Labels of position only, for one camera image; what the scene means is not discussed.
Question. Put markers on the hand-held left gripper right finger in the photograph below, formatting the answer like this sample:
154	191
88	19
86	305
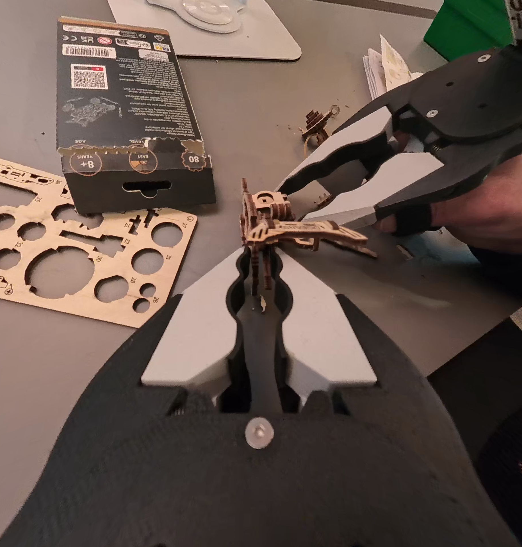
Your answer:
325	342

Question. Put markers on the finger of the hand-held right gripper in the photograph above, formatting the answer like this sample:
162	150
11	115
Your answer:
397	179
342	143

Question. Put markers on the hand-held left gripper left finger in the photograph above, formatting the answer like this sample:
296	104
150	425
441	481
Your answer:
192	342

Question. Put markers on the wooden buggy model assembly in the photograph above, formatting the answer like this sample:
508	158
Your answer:
286	228

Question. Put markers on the person's right forearm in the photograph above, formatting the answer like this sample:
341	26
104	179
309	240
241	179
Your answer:
508	269

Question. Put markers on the person's right hand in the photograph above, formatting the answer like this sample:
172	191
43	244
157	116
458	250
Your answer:
491	213

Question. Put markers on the stepped wooden gear stack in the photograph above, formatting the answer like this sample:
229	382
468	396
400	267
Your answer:
316	124

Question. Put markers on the green box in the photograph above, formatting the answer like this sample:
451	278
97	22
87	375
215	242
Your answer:
466	25

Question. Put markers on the small instruction booklet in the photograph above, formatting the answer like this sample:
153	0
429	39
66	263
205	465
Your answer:
389	72

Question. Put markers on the laser-cut plywood part sheet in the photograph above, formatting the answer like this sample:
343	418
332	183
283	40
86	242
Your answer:
170	252

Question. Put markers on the clear plastic blister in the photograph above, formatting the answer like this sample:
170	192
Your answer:
201	17

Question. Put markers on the black cardboard box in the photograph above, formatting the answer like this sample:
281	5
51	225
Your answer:
115	107

